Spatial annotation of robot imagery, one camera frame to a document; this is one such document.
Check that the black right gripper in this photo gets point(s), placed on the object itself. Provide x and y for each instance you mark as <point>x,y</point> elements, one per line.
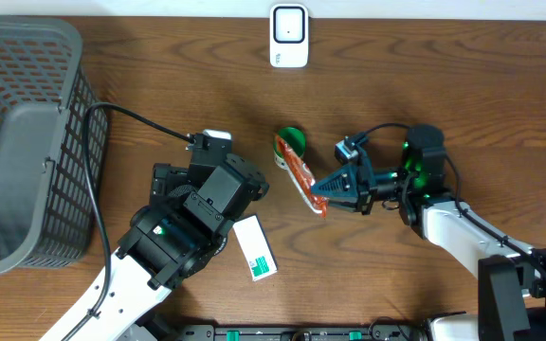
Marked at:
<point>358,184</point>

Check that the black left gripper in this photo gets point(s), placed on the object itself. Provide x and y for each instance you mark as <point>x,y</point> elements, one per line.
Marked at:
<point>165,177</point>

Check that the orange chocolate bar wrapper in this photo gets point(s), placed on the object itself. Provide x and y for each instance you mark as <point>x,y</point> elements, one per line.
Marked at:
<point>301,176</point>

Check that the green-lidded white jar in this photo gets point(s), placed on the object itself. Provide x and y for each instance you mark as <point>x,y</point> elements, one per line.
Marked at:
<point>296,140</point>

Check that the white medicine box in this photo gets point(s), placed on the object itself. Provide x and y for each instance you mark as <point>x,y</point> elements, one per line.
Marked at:
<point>255,247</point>

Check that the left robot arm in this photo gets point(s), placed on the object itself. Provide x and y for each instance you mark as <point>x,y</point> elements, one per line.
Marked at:
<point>183,227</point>

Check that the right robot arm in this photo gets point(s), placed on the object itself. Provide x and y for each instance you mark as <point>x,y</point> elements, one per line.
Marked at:
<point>511,274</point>

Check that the white barcode scanner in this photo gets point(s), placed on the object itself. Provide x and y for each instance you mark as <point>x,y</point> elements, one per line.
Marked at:
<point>288,36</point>

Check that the grey plastic mesh basket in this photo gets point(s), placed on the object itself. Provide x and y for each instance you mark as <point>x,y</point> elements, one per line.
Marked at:
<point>45,210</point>

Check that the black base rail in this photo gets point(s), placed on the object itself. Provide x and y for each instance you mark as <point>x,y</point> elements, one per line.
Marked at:
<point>156,328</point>

